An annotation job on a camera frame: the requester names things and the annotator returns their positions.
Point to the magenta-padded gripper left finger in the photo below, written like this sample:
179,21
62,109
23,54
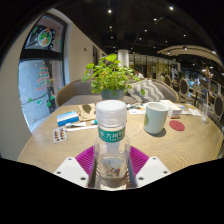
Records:
71,170

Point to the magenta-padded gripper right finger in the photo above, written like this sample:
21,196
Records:
153,170

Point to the clear water bottle white cap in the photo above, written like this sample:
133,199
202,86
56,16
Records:
111,116

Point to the pill blister pack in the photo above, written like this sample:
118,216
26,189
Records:
60,135

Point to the flat round red coaster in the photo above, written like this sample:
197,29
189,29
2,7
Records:
177,125

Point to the pale green ceramic mug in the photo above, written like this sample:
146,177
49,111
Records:
155,118

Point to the blue white flat box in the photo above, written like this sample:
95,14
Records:
67,118

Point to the colourful printed leaflet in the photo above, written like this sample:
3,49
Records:
136,111

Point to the white orange cardboard box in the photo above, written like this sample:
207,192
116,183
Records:
173,109

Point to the clear plastic cup with straw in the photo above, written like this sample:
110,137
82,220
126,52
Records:
205,111

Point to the grey curved sofa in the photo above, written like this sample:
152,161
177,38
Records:
75,91

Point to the grey white chevron cushion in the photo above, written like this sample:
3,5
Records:
148,90

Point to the group of dining chairs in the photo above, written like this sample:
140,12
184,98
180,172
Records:
183,88

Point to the window with festive decals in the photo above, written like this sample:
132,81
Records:
38,83

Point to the person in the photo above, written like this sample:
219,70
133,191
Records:
138,74

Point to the green potted plant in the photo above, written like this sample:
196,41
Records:
108,76

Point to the white round pillar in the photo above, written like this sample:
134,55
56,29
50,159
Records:
123,57

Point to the group of ceiling lights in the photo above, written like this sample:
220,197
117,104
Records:
109,11

